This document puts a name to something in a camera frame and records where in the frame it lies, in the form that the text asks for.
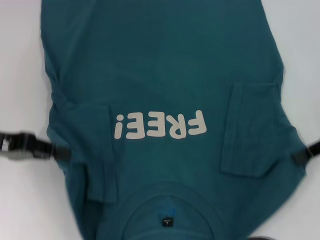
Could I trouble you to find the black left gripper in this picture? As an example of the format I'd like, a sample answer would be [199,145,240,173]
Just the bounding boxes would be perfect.
[0,131,72,162]

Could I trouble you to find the teal FREE! print t-shirt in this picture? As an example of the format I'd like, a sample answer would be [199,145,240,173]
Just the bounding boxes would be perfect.
[39,0,310,240]

